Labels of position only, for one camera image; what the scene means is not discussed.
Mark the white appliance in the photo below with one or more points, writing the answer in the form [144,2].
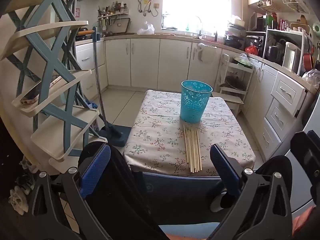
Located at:
[311,115]

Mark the pink wall stickers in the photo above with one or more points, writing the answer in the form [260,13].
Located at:
[77,12]

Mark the cream base cabinets under window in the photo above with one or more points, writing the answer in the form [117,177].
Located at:
[145,60]

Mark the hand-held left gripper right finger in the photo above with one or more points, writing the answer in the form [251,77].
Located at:
[225,170]

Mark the dark wok with lid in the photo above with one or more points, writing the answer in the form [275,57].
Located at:
[235,83]

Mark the white shoes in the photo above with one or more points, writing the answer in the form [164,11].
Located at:
[18,201]

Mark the grey shoes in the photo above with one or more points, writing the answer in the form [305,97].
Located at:
[26,177]

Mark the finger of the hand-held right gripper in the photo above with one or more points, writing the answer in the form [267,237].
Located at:
[300,145]

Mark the teal perforated plastic basket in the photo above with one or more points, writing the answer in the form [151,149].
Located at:
[195,105]

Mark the red plastic bag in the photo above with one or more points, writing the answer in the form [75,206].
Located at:
[251,50]

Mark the cream base cabinets with drawers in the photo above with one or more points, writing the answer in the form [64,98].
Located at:
[265,85]

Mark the black toaster oven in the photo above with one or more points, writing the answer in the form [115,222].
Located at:
[257,40]

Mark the row of wooden chopsticks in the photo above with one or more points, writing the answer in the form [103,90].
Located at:
[191,150]

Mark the white electric kettle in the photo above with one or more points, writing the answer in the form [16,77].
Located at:
[291,57]

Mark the smartphone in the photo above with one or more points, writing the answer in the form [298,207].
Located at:
[37,92]

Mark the black wok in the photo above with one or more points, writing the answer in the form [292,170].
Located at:
[82,38]

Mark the small white hanging bag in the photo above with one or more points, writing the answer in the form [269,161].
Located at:
[200,52]

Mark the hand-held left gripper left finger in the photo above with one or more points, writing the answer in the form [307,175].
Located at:
[96,170]

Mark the white counter rack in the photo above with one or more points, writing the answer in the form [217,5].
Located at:
[277,31]

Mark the person's orange clothing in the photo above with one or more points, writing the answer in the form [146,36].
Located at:
[300,220]

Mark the floral tablecloth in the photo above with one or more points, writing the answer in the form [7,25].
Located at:
[160,130]

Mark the small white shelf stand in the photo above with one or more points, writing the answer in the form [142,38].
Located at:
[240,68]

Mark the microwave oven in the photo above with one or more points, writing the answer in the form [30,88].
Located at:
[260,22]

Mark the clear plastic bag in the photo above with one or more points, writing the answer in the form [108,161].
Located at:
[312,78]

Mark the red pot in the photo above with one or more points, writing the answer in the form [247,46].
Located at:
[308,61]

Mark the kitchen faucet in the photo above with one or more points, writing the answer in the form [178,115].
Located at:
[200,30]

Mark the wall shelf with utensils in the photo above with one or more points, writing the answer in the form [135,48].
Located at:
[112,11]

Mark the white plastic bag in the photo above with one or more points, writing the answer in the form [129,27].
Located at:
[146,30]

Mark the tiered shelf rack blue frame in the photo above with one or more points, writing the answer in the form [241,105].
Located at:
[37,28]

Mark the bag of green vegetables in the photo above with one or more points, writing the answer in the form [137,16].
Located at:
[242,60]

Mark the leaning dark tray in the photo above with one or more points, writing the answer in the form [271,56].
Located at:
[122,26]

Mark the cream base cabinets under stove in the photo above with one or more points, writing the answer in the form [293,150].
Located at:
[87,55]

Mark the kitchen window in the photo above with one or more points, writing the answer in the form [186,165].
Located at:
[195,0]

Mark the black cookware pile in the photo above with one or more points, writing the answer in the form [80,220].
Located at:
[233,40]

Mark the black kettle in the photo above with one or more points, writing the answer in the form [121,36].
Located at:
[273,51]

